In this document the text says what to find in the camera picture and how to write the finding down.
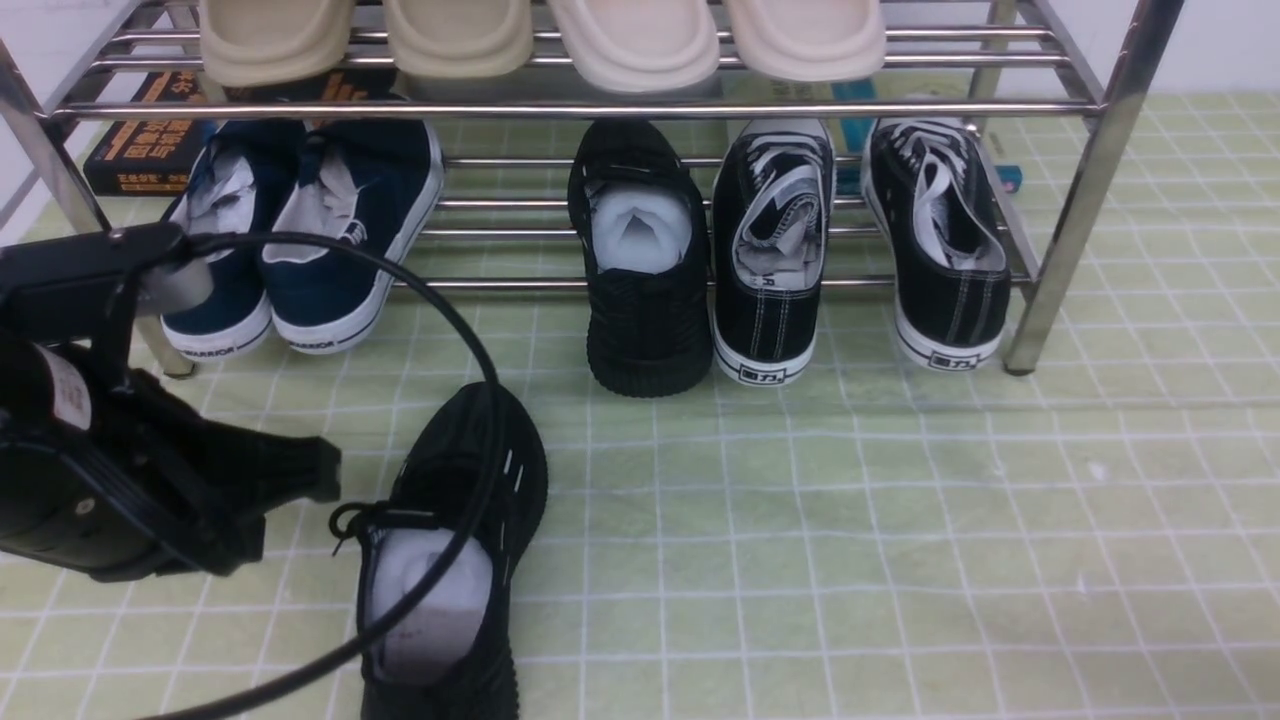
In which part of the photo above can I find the black knit sneaker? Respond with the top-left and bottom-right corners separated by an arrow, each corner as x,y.
330,382 -> 549,719
566,119 -> 712,398

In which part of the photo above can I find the silver metal shoe rack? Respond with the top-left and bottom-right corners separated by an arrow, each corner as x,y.
3,1 -> 1184,377

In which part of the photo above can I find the black orange book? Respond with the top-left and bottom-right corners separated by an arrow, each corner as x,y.
82,69 -> 397,197

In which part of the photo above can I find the cream slipper far right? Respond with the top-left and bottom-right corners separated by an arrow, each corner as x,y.
723,1 -> 887,83

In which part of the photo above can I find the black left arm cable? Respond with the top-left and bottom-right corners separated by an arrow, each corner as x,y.
140,231 -> 508,720

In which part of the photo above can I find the black white canvas sneaker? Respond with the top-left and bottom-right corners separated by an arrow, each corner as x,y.
860,117 -> 1012,373
710,118 -> 836,387

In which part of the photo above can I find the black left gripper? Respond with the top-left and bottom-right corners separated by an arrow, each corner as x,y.
1,340 -> 342,583

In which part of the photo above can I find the black white canvas sneaker right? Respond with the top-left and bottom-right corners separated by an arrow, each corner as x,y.
860,117 -> 1012,373

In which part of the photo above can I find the navy canvas shoe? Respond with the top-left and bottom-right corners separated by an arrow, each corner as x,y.
161,119 -> 307,363
259,118 -> 445,355

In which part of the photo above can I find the cream slipper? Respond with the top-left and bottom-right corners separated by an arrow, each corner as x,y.
723,1 -> 887,83
547,1 -> 721,94

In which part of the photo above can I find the navy canvas shoe right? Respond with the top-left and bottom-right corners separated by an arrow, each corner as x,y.
259,118 -> 445,355

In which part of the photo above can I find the navy canvas shoe left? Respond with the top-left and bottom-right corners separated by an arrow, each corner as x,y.
161,119 -> 307,363

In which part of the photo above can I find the tan slipper far left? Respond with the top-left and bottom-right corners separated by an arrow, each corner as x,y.
198,1 -> 356,88

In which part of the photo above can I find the tan slipper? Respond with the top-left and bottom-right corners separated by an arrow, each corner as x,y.
381,1 -> 534,79
198,1 -> 356,88

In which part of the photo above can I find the black white canvas sneaker left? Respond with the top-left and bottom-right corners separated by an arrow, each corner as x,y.
710,118 -> 836,387

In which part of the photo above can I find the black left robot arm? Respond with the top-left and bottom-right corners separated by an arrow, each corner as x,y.
1,223 -> 340,583

